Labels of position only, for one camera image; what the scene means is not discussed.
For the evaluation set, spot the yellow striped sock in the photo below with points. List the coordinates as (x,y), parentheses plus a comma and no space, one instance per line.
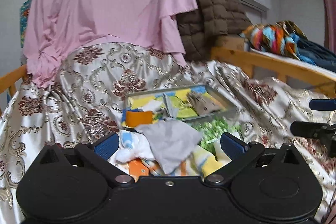
(200,163)

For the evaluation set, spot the orange silicone cup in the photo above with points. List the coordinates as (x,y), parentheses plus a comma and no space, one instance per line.
(134,119)

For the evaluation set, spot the metal tray with cartoon picture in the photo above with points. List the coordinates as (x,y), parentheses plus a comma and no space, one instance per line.
(178,96)

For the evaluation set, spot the colourful wall poster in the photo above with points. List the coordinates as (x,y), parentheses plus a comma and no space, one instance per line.
(24,13)

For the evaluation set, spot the blue jeans pile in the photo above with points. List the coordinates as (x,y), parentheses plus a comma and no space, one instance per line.
(315,54)

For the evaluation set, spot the colourful striped fabric bundle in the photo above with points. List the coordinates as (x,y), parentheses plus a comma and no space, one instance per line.
(280,38)

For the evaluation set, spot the beige drawstring pouch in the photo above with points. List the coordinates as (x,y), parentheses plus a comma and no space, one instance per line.
(201,104)

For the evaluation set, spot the green candy bag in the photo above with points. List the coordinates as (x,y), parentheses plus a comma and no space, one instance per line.
(212,131)

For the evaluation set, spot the blue surgical face mask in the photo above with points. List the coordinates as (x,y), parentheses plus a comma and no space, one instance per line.
(158,108)

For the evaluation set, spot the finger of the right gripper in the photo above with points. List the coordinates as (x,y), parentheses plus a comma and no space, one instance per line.
(323,132)
(322,104)

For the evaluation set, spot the pink draped sheet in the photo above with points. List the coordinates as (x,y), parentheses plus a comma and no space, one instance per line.
(57,28)

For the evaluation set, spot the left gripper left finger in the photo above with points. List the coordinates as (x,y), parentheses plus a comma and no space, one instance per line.
(95,157)

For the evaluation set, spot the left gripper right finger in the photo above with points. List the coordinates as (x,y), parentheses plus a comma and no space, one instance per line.
(243,155)

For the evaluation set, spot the pink curtain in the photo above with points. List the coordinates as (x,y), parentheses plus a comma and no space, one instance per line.
(330,15)

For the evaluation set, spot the grey cloth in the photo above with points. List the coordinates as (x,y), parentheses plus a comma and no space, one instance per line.
(171,141)

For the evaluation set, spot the white blue baby cloth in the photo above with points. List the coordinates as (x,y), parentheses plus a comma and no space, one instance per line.
(132,146)

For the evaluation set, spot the silver floral satin bedspread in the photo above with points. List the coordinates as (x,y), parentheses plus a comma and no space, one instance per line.
(266,108)

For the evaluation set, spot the brown quilted jacket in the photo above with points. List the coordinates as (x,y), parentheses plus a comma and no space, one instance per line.
(200,28)

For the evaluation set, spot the white orange medicine box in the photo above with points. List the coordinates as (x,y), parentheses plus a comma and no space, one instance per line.
(137,169)

